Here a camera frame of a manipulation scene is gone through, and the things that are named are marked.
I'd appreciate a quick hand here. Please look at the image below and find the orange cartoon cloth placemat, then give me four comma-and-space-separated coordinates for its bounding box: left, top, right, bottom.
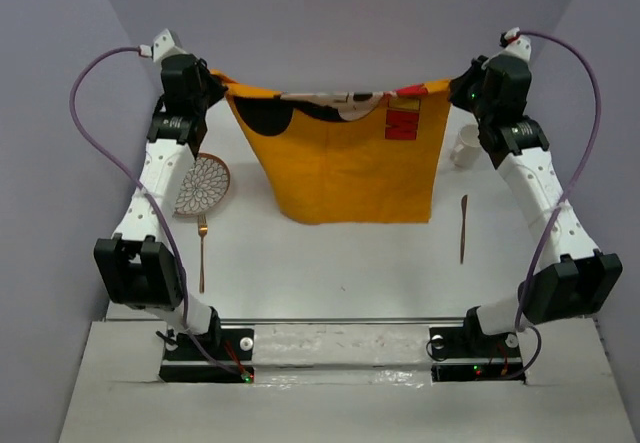
225, 77, 450, 225

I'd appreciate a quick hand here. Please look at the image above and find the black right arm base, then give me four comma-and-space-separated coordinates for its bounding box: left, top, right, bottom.
425, 326, 525, 383

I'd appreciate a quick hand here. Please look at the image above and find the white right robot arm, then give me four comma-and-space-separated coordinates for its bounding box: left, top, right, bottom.
449, 55, 623, 355

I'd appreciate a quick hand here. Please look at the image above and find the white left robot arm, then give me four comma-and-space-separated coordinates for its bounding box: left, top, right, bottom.
94, 54, 226, 358

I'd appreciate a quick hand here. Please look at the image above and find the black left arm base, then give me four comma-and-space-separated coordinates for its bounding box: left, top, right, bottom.
156, 326, 255, 384

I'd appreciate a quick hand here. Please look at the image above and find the white ceramic mug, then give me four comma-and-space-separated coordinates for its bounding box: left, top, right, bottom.
450, 124, 483, 169

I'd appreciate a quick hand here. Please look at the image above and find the patterned ceramic plate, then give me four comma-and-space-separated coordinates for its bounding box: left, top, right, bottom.
174, 153, 231, 217

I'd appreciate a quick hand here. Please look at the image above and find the copper knife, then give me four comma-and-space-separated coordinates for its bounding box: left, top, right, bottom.
459, 194, 469, 265

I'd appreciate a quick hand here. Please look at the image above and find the copper fork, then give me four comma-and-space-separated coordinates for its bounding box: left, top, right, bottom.
197, 213, 208, 294

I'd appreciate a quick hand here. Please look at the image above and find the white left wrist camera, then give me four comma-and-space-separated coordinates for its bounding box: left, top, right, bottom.
137, 28, 186, 65

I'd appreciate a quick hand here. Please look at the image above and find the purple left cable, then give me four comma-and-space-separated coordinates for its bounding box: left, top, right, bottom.
69, 45, 251, 382

